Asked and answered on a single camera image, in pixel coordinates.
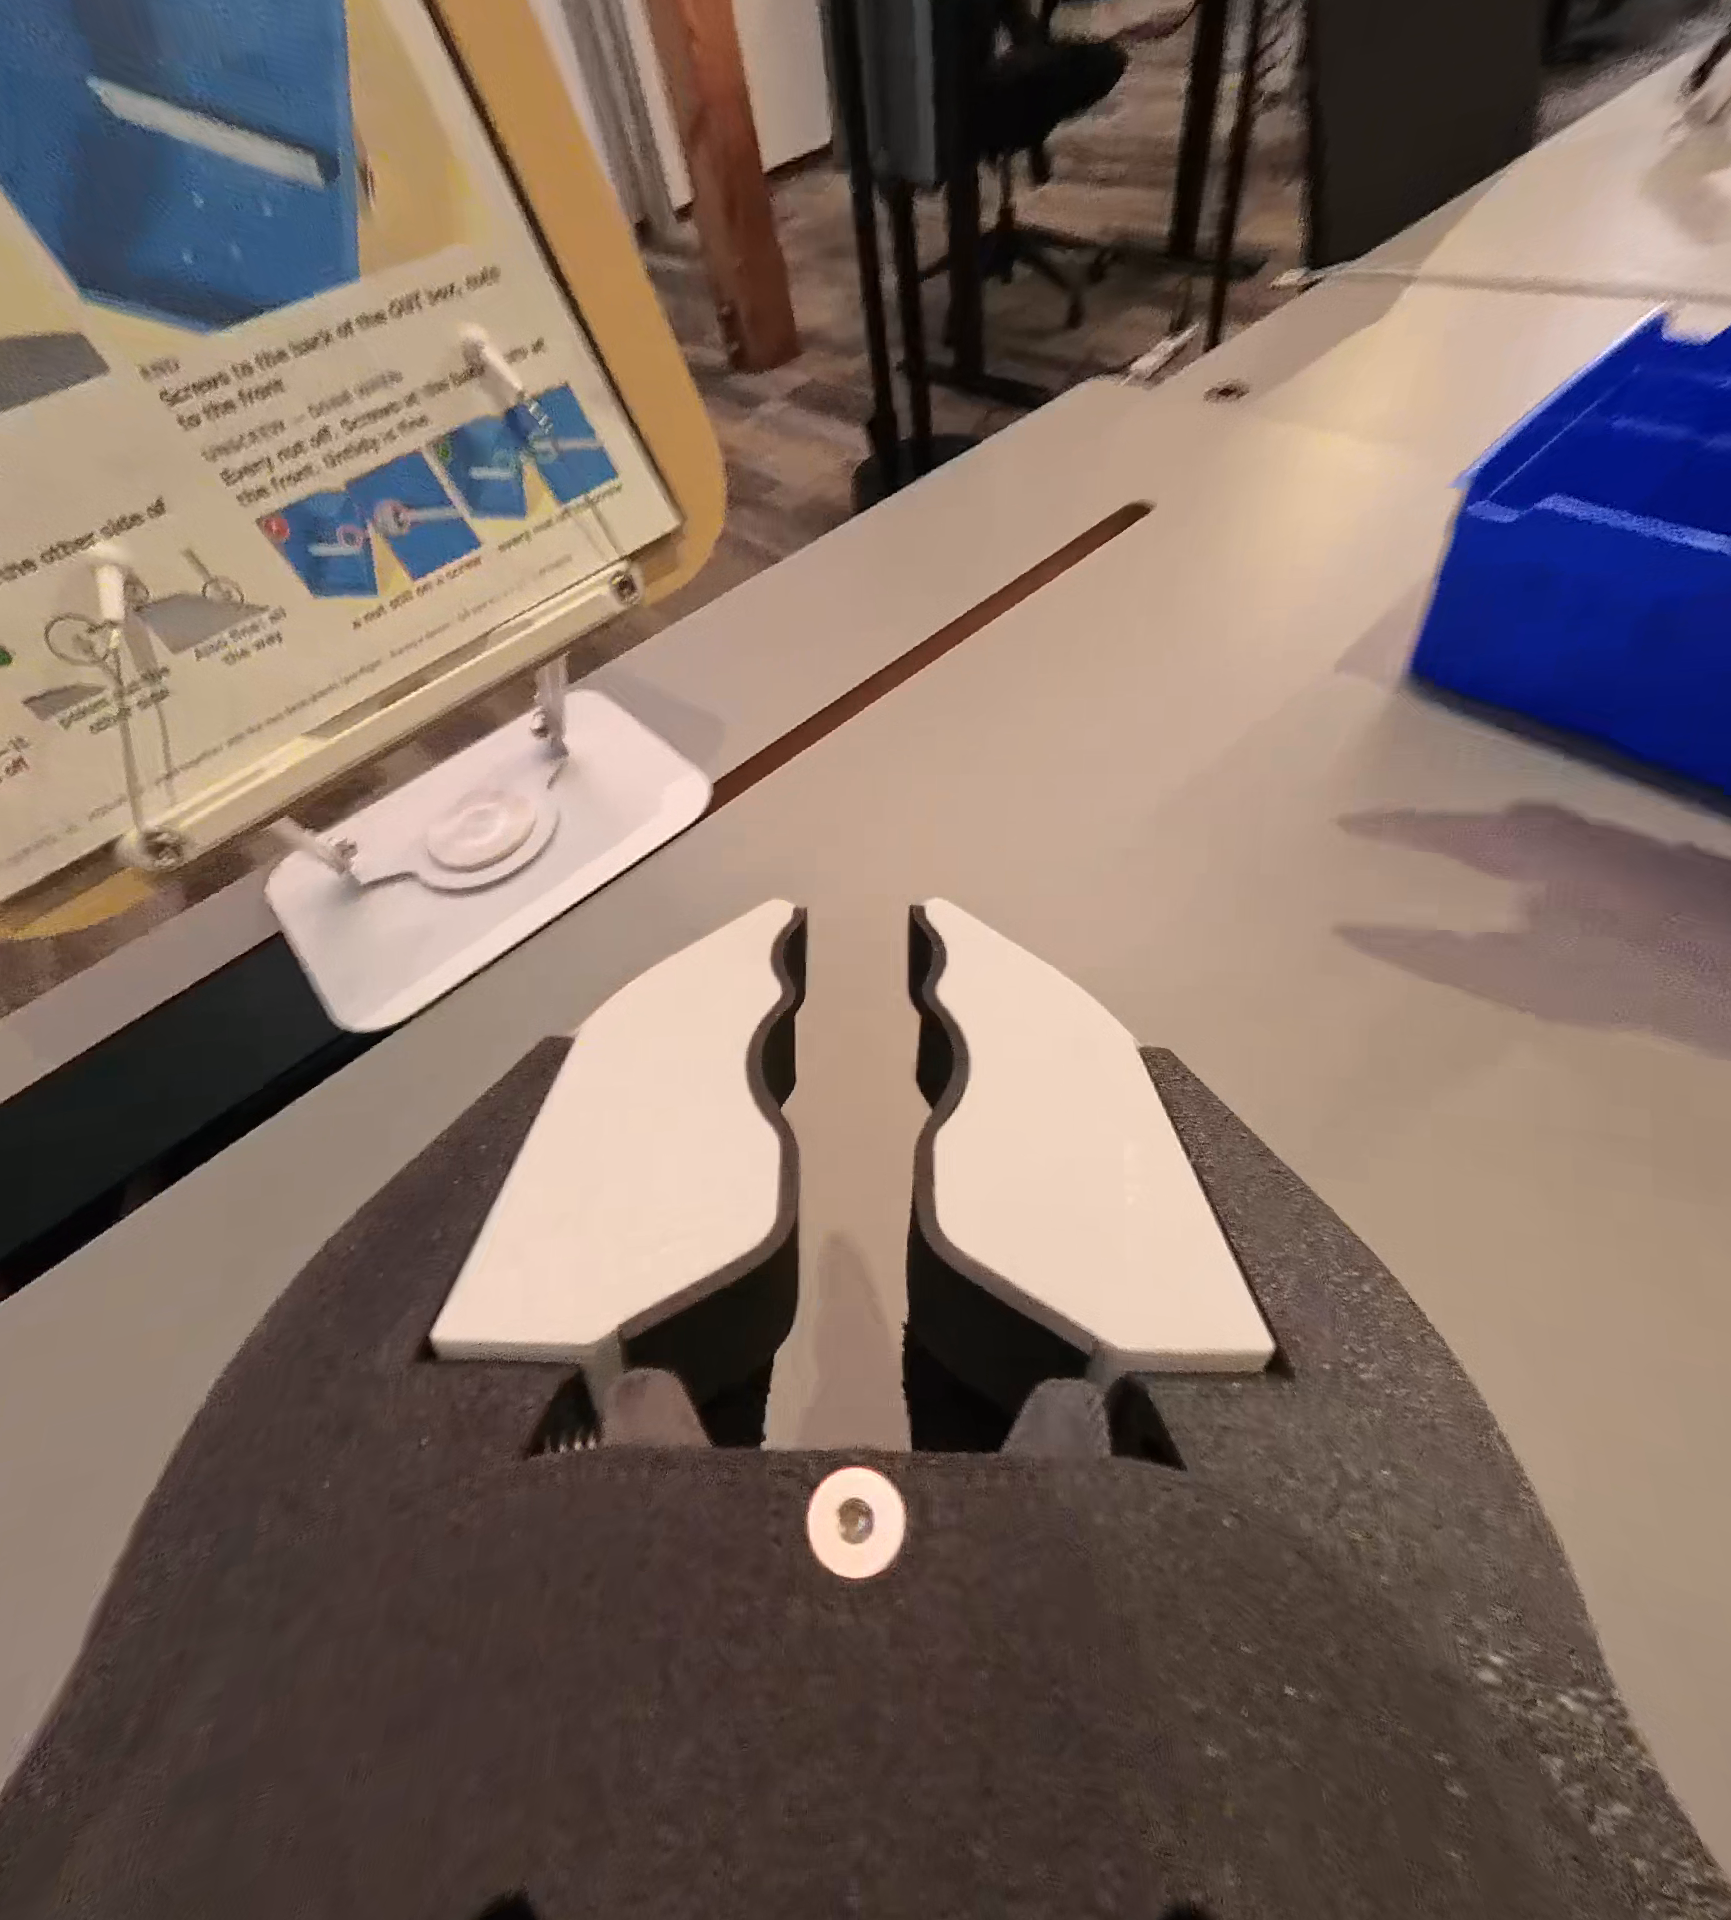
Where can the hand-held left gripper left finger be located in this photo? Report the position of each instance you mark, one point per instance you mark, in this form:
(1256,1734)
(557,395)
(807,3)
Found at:
(627,1155)

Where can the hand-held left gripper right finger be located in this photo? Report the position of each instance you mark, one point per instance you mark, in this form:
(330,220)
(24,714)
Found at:
(1075,1169)

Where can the blue plastic bin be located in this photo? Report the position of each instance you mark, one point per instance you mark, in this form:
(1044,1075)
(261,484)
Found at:
(1600,643)

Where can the printed instruction sheet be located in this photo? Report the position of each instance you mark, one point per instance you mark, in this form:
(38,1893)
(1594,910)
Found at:
(355,376)

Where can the wooden pillar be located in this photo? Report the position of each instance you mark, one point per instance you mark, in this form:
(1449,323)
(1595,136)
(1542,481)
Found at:
(728,181)

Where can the monitor on black floor stand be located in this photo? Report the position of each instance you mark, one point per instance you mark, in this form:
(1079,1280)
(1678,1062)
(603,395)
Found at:
(880,119)

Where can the black office chair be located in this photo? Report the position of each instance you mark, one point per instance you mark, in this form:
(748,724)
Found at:
(1029,88)

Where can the black mesh chair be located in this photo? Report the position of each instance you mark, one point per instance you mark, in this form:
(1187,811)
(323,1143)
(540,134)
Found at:
(1420,119)

